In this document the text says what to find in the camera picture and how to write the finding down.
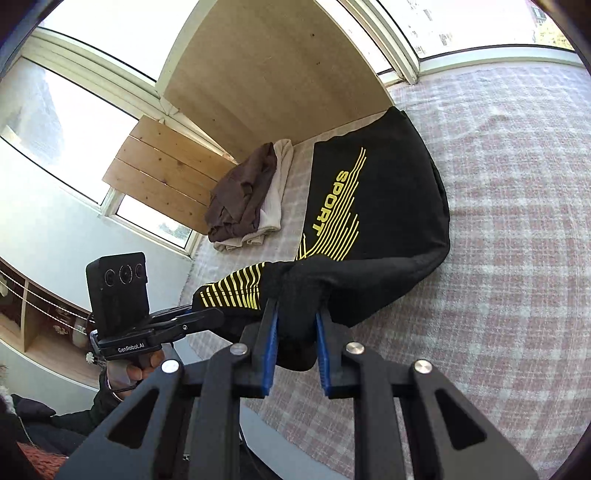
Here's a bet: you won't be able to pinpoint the black sport t-shirt yellow stripes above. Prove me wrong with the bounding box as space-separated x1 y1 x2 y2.
192 108 450 371

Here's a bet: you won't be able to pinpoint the left forearm black sleeve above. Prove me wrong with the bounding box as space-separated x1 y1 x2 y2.
1 370 122 456

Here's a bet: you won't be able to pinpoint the left hand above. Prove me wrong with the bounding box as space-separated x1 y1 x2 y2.
106 350 165 394

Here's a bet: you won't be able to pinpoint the wooden shelf unit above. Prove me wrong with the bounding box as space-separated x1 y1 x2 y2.
1 261 100 387

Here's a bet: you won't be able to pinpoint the beige folded garment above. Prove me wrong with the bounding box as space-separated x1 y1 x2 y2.
212 139 294 251

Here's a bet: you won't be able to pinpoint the brown folded garment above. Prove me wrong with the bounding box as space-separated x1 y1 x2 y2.
204 143 277 243

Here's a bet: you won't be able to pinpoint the pine plank wooden board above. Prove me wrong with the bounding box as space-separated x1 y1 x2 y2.
103 116 235 235

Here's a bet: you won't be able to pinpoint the pink plaid cloth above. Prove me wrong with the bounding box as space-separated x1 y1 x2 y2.
177 62 591 480

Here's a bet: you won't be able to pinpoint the light laminate wooden board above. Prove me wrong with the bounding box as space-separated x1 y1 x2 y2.
156 1 392 159

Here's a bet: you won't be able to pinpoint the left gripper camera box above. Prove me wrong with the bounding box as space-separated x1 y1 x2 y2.
85 252 149 339

